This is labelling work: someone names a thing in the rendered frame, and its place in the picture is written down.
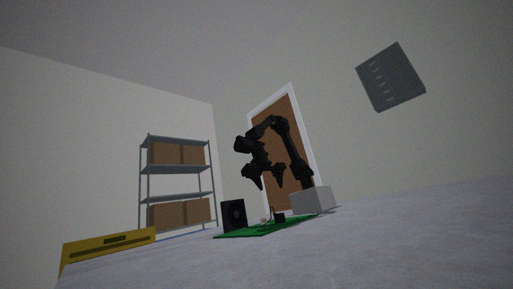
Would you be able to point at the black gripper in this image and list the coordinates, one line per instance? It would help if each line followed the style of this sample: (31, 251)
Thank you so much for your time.
(262, 163)

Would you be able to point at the green circuit board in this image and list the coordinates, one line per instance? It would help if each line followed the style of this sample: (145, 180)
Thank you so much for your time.
(270, 227)

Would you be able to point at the black fan cable with plug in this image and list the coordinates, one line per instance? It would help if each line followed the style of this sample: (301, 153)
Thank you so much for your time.
(279, 218)

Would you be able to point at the black cooling fan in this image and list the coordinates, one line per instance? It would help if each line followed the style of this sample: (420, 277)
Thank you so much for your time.
(233, 214)

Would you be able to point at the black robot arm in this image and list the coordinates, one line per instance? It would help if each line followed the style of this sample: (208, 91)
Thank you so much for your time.
(250, 144)

